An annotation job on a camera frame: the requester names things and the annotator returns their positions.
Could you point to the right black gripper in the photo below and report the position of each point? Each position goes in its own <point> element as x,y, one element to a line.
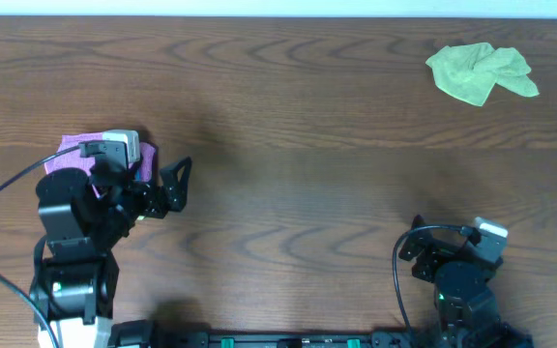
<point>437,254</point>

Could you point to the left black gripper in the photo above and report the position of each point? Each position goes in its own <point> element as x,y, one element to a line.
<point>150,196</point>

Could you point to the purple microfiber cloth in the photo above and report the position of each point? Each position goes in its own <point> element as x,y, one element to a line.
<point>144,169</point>

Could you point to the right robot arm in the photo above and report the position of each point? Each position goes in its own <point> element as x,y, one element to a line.
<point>466,307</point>

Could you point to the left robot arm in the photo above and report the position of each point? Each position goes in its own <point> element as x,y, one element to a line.
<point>85,214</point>

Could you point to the green microfiber cloth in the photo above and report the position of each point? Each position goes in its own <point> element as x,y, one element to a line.
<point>469,72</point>

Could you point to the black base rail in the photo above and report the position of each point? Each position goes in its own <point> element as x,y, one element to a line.
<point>148,334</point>

